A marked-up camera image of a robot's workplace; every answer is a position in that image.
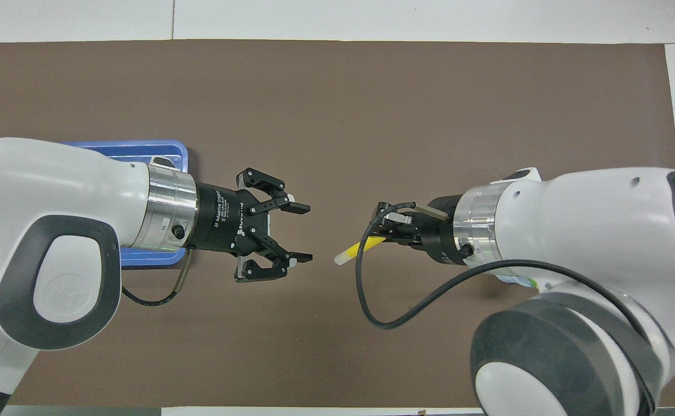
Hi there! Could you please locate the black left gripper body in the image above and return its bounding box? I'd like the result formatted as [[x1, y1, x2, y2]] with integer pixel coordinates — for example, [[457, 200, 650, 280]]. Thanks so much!
[[196, 181, 270, 256]]

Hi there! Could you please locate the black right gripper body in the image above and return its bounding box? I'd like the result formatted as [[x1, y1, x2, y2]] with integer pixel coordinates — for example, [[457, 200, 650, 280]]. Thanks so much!
[[398, 193, 466, 267]]

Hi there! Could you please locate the yellow marker pen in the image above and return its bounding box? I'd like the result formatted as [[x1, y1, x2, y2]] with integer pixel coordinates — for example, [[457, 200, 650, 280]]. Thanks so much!
[[333, 235, 388, 267]]

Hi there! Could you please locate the translucent plastic cup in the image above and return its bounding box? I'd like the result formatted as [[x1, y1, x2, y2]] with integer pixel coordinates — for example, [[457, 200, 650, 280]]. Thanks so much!
[[494, 273, 542, 289]]

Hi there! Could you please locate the brown table mat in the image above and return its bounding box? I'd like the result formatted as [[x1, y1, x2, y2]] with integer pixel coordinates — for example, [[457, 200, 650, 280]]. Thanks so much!
[[0, 39, 675, 408]]

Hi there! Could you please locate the blue plastic tray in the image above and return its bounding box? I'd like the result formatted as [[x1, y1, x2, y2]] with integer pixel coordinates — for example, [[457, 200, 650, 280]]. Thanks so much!
[[67, 139, 189, 268]]

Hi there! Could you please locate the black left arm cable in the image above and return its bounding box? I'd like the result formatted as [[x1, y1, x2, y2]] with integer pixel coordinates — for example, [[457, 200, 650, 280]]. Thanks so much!
[[120, 248, 194, 307]]

